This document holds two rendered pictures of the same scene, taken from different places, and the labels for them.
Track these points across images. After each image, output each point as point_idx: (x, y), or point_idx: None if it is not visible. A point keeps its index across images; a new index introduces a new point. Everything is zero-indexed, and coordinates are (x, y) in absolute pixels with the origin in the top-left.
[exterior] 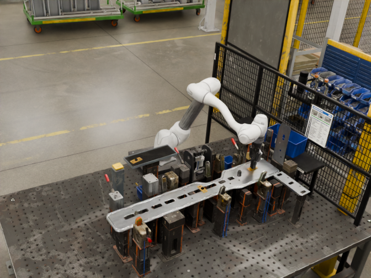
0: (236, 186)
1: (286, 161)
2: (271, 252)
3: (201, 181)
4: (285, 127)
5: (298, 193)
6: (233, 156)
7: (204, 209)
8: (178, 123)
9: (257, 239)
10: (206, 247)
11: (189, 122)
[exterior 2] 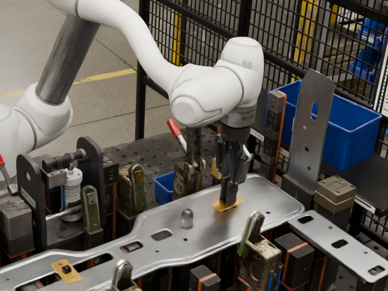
0: (175, 258)
1: (325, 181)
2: None
3: (75, 246)
4: (317, 82)
5: (363, 275)
6: (175, 171)
7: None
8: (36, 86)
9: None
10: None
11: (60, 83)
